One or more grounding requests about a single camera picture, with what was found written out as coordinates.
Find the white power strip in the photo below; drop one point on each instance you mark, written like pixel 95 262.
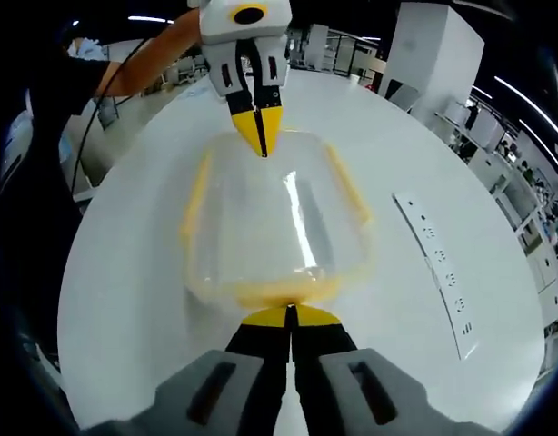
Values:
pixel 442 272

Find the clear plastic storage box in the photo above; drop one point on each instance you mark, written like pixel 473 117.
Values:
pixel 242 245

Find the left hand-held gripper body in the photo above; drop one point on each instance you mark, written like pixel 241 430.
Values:
pixel 224 25

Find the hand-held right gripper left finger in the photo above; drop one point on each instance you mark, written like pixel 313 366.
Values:
pixel 215 390

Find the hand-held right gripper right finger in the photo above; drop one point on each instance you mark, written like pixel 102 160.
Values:
pixel 361 395

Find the person's dark shirt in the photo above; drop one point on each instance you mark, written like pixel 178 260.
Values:
pixel 38 204

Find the white square pillar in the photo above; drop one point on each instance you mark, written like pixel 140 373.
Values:
pixel 431 54

